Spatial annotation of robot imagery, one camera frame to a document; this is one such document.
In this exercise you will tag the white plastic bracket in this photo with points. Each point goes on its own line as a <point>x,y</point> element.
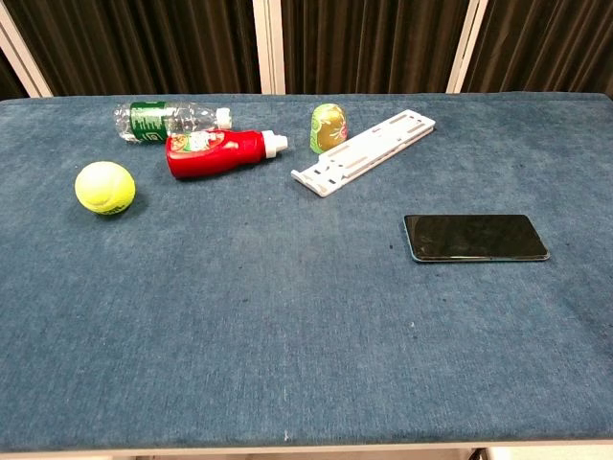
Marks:
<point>364,152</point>

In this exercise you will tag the black smartphone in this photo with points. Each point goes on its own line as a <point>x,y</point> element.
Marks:
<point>474,237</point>

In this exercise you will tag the blue fabric table cover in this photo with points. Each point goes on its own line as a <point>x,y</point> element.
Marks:
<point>287,311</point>

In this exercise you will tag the green jelly cup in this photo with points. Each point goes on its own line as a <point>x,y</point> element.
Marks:
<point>327,128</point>

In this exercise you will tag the red ketchup squeeze bottle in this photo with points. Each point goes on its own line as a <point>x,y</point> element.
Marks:
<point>215,152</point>

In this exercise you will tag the clear plastic water bottle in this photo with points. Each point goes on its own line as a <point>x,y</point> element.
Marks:
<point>163,120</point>

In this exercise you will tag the yellow tennis ball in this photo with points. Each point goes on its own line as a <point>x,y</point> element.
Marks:
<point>105,187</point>

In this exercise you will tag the dark pleated curtain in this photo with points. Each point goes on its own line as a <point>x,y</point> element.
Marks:
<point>143,43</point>

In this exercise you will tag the white frame post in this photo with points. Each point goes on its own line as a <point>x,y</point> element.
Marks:
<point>463,45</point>
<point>268,45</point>
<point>21,52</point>

